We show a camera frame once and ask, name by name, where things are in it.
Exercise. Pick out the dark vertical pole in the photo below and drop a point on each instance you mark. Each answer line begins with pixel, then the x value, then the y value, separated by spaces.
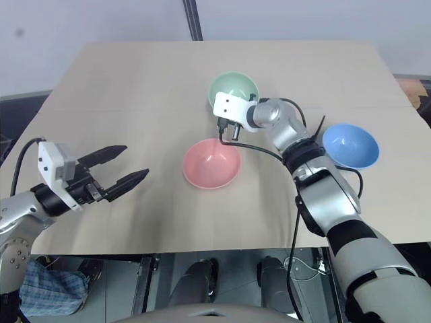
pixel 193 20

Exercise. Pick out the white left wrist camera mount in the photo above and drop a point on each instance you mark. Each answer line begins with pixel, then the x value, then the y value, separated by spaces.
pixel 50 161

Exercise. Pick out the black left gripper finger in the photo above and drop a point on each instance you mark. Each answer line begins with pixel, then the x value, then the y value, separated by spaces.
pixel 104 154
pixel 128 181

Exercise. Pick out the pink bowl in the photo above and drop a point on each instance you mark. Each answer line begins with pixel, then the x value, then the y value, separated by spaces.
pixel 212 165

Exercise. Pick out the dark rounded shape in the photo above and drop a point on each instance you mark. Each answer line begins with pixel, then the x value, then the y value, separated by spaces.
pixel 274 279
pixel 195 279

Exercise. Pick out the green bowl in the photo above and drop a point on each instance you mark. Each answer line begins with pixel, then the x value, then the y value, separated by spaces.
pixel 232 82

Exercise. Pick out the blue bowl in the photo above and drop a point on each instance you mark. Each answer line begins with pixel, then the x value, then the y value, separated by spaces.
pixel 352 144

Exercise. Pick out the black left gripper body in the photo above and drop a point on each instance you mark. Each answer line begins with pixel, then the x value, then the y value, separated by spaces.
pixel 84 190

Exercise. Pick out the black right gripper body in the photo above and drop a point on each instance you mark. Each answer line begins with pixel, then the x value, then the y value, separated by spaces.
pixel 226 125

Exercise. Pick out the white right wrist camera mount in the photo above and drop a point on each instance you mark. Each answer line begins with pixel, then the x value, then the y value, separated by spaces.
pixel 232 107

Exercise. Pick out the brown patterned object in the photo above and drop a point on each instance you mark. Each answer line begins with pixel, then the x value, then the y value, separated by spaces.
pixel 415 92

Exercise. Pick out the metal table frame leg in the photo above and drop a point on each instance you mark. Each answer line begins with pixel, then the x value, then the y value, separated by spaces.
pixel 144 279

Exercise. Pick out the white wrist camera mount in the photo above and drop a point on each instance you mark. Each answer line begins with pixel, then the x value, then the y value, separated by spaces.
pixel 50 161
pixel 232 107

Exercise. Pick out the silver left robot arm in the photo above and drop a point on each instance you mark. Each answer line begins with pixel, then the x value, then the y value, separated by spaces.
pixel 20 202

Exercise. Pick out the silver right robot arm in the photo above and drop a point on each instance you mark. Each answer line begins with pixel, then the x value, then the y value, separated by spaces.
pixel 336 202

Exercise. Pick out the blue plaid cloth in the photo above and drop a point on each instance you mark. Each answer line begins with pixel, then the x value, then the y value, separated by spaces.
pixel 50 286

